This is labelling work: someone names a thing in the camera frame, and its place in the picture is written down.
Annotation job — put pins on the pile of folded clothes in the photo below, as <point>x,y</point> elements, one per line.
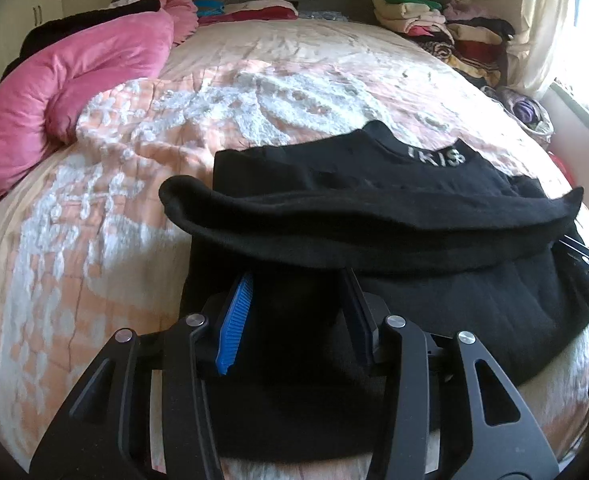
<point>454,30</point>

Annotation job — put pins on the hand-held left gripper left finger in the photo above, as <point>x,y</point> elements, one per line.
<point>234,325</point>

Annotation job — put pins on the black garment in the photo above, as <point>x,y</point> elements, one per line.
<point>74,30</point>

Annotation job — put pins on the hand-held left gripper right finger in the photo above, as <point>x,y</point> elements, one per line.
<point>362,320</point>

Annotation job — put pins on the black sweater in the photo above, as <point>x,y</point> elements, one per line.
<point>374,230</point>

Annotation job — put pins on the cream bed sheet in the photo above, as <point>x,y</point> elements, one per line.
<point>294,42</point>

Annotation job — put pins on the cream curtain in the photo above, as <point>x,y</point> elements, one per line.
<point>544,25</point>

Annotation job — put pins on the grey lace cloth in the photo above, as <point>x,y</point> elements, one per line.
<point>322,15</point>

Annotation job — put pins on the red folded cloth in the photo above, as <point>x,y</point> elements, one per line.
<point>254,12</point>

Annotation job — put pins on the white bag of clothes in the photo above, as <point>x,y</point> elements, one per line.
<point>526,112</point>

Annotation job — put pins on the orange white tufted blanket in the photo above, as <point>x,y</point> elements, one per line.
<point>124,185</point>

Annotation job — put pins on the pink comforter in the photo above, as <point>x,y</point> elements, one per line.
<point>74,80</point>

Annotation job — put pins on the white wardrobe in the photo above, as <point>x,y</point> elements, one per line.
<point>9,40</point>

